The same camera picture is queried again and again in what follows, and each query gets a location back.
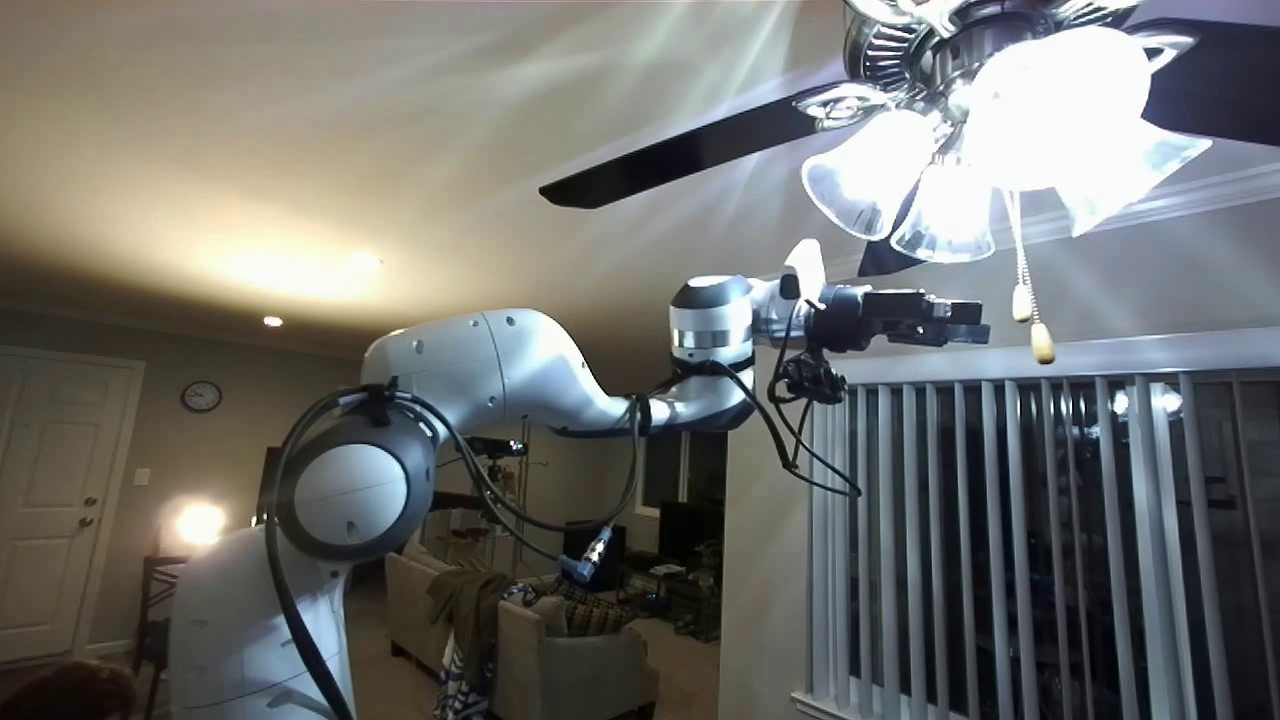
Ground white panel door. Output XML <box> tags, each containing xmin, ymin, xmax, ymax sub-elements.
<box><xmin>0</xmin><ymin>344</ymin><xmax>149</xmax><ymax>669</ymax></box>

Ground dark ceiling fan blade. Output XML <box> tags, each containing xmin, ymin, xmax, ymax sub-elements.
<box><xmin>1123</xmin><ymin>0</ymin><xmax>1280</xmax><ymax>150</ymax></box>
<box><xmin>534</xmin><ymin>59</ymin><xmax>854</xmax><ymax>212</ymax></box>
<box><xmin>854</xmin><ymin>195</ymin><xmax>934</xmax><ymax>281</ymax></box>

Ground grey blinds valance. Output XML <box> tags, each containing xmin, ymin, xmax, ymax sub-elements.
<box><xmin>830</xmin><ymin>325</ymin><xmax>1280</xmax><ymax>392</ymax></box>

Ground glowing floor lamp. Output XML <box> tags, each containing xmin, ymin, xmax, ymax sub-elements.
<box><xmin>164</xmin><ymin>493</ymin><xmax>230</xmax><ymax>560</ymax></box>

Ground brown upholstered chair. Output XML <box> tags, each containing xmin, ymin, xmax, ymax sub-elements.
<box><xmin>0</xmin><ymin>661</ymin><xmax>141</xmax><ymax>720</ymax></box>

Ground frosted glass lamp shade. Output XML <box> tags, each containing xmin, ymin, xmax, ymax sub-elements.
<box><xmin>889</xmin><ymin>156</ymin><xmax>1003</xmax><ymax>267</ymax></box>
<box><xmin>1051</xmin><ymin>117</ymin><xmax>1216</xmax><ymax>243</ymax></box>
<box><xmin>794</xmin><ymin>107</ymin><xmax>946</xmax><ymax>243</ymax></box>
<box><xmin>953</xmin><ymin>20</ymin><xmax>1158</xmax><ymax>199</ymax></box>

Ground dark lamp side stand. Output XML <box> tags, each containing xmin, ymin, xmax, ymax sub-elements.
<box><xmin>126</xmin><ymin>550</ymin><xmax>189</xmax><ymax>715</ymax></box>

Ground chrome ceiling fan housing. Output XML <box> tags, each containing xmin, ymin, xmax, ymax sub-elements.
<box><xmin>794</xmin><ymin>0</ymin><xmax>1150</xmax><ymax>133</ymax></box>

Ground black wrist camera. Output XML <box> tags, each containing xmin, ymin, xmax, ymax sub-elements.
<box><xmin>801</xmin><ymin>281</ymin><xmax>860</xmax><ymax>354</ymax></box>

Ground round wall clock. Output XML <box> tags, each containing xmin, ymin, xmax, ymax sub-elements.
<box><xmin>175</xmin><ymin>377</ymin><xmax>226</xmax><ymax>419</ymax></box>

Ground grey vertical window blinds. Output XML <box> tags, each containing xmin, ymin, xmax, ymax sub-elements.
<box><xmin>794</xmin><ymin>372</ymin><xmax>1280</xmax><ymax>720</ymax></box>

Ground beige sofa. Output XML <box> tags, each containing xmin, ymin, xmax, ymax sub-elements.
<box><xmin>381</xmin><ymin>541</ymin><xmax>506</xmax><ymax>680</ymax></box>

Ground beige armchair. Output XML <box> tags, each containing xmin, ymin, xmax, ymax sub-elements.
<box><xmin>490</xmin><ymin>588</ymin><xmax>659</xmax><ymax>720</ymax></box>

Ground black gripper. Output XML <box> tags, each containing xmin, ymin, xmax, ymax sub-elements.
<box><xmin>852</xmin><ymin>285</ymin><xmax>997</xmax><ymax>354</ymax></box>

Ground fan pull chain with fob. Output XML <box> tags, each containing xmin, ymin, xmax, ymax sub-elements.
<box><xmin>1003</xmin><ymin>189</ymin><xmax>1045</xmax><ymax>327</ymax></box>
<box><xmin>1009</xmin><ymin>235</ymin><xmax>1065</xmax><ymax>367</ymax></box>

